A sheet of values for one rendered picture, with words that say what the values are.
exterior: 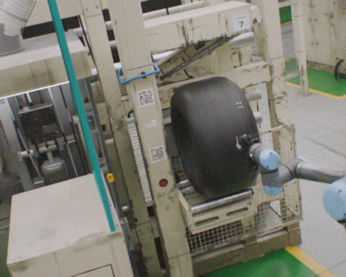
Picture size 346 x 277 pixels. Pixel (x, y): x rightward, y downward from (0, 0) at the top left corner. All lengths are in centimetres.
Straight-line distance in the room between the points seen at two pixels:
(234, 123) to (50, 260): 103
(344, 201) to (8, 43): 165
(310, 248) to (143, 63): 200
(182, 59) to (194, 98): 45
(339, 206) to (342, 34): 537
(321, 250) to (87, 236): 221
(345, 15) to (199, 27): 442
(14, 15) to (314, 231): 257
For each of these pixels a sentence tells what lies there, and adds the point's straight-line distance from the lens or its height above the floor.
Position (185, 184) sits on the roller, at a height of 91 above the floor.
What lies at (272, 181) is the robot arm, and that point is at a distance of 201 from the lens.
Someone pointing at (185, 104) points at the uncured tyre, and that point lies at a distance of 235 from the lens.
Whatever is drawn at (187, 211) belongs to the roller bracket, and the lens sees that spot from 246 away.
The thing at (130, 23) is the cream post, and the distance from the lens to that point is 224.
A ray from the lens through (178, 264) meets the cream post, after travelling 274.
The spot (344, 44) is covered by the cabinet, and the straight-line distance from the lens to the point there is 699.
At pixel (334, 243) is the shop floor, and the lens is 375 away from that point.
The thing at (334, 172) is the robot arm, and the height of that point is 127.
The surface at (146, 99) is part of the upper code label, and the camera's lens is 232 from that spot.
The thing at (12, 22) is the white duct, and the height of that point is 194.
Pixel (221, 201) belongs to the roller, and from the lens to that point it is 254.
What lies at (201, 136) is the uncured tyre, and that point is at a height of 132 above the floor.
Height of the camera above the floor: 217
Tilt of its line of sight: 22 degrees down
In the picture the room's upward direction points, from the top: 11 degrees counter-clockwise
